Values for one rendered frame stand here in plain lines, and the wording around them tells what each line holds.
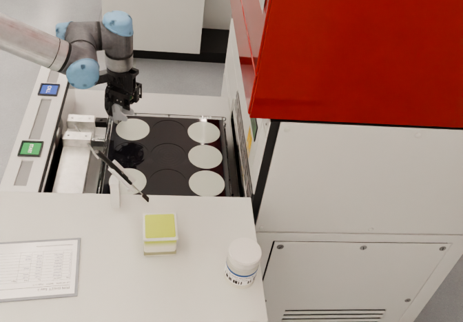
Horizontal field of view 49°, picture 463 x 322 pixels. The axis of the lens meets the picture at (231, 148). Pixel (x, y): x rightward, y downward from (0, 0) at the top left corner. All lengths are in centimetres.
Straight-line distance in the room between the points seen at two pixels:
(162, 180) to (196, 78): 200
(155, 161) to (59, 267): 45
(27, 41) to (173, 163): 52
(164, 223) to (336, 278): 72
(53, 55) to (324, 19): 61
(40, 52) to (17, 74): 220
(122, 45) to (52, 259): 56
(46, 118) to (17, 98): 169
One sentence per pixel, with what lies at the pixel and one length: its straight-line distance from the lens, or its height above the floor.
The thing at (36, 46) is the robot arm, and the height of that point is 129.
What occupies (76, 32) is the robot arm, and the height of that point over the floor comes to 125.
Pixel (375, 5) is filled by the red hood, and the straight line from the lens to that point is 103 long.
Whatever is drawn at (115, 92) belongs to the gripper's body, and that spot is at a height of 105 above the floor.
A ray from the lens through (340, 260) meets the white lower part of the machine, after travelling 160.
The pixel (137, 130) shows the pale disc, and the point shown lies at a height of 90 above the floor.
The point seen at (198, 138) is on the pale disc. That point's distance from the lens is 155.
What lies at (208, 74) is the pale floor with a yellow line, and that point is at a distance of 342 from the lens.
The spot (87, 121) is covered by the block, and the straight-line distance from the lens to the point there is 159.
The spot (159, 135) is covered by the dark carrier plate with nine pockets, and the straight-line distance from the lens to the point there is 155.
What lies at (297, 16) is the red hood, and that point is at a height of 148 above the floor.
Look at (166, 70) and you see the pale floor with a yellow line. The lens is 341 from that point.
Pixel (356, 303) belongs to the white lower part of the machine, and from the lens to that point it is 185.
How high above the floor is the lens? 193
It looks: 42 degrees down
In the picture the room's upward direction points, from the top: 10 degrees clockwise
